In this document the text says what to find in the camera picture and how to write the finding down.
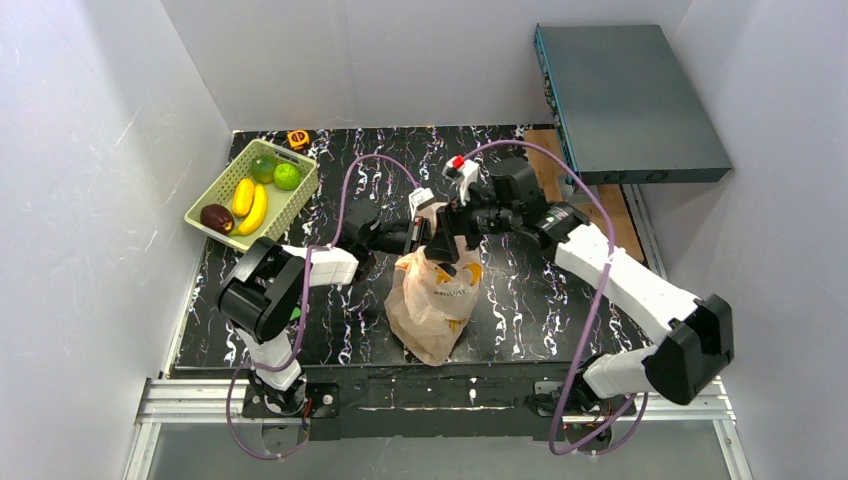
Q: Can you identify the orange tape measure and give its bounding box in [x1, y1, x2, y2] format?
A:
[287, 130, 311, 151]

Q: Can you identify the silver metal bracket mount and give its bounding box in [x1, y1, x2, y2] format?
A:
[561, 184, 592, 205]

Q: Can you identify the dark purple fake plum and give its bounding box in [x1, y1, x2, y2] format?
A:
[200, 204, 235, 235]

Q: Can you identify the translucent peach plastic bag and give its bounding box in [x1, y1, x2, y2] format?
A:
[384, 236, 483, 366]

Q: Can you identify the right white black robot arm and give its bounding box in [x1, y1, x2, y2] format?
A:
[424, 156, 734, 405]

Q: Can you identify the pale green plastic basket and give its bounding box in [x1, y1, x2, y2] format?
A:
[184, 139, 318, 253]

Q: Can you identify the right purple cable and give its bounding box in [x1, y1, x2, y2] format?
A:
[463, 139, 651, 457]

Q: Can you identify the grey metal box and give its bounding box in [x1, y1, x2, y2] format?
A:
[533, 25, 732, 185]

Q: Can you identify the green fake lime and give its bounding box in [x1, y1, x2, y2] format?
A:
[250, 155, 279, 184]

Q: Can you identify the yellow fake banana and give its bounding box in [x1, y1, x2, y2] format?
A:
[229, 185, 269, 236]

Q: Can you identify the green fake custard apple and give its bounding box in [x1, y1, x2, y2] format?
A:
[273, 162, 302, 191]

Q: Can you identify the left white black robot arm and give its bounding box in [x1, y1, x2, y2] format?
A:
[217, 208, 432, 417]

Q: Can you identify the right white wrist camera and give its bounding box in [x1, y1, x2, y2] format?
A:
[442, 155, 480, 205]

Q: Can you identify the brown wooden board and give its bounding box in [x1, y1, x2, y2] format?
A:
[523, 129, 645, 265]

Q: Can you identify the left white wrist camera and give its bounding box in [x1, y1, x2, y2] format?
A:
[408, 187, 436, 219]

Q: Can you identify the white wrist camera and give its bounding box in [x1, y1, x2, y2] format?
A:
[442, 155, 480, 205]
[408, 187, 436, 219]

